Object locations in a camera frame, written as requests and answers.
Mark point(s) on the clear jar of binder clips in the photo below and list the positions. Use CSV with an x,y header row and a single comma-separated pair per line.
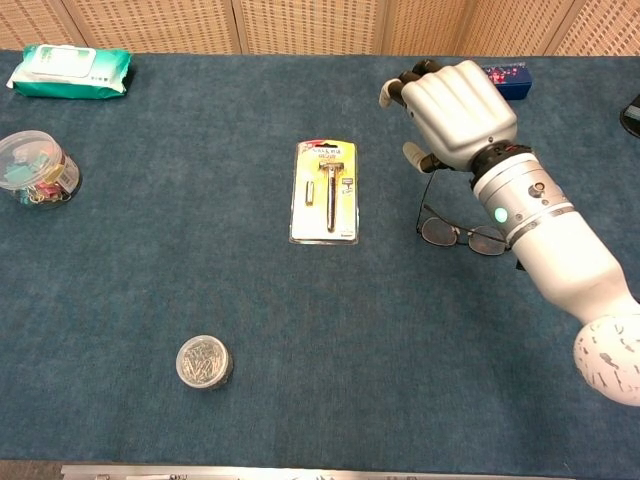
x,y
35,167

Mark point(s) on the green white wet wipes pack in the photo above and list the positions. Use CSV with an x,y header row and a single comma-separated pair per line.
x,y
65,75

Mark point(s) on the long dark blue printed box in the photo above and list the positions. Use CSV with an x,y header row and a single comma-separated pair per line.
x,y
517,82

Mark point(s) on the teal felt table cloth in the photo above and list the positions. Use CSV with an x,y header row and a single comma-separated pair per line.
x,y
320,310

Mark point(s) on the woven wicker folding screen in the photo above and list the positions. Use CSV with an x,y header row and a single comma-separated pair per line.
x,y
310,25

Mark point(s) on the thin black-framed eyeglasses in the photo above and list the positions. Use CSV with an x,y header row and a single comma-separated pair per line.
x,y
440,232

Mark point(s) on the silver metal rail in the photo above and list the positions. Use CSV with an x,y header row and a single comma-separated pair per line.
x,y
300,472

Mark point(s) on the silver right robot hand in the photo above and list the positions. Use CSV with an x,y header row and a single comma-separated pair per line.
x,y
460,115

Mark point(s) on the yellow razor blister pack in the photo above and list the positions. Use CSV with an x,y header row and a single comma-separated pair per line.
x,y
325,220

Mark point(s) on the black rounded case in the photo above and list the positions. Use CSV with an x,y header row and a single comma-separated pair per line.
x,y
632,120

